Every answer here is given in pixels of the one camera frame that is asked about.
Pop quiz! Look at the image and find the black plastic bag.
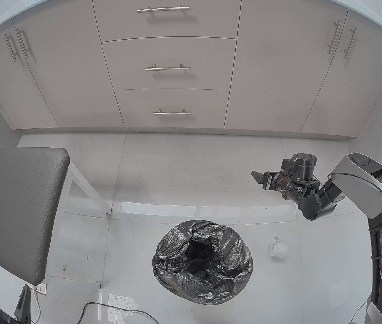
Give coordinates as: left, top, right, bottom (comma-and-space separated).
153, 220, 254, 306

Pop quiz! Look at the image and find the beige cabinet with drawers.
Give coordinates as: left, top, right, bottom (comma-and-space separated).
0, 0, 382, 139

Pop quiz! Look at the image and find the crumpled clear plastic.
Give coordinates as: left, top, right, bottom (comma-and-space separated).
269, 236, 289, 259

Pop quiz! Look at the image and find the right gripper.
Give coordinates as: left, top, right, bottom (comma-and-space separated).
251, 170, 282, 192

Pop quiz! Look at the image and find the grey padded chair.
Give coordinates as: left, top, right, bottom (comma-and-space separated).
0, 147, 112, 286

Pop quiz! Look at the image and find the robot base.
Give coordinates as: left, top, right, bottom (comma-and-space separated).
362, 299, 382, 324

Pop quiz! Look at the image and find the white cable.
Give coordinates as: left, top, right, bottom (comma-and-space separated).
32, 286, 43, 321

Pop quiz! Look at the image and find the black cable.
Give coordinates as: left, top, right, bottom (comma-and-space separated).
79, 302, 161, 324
327, 171, 382, 212

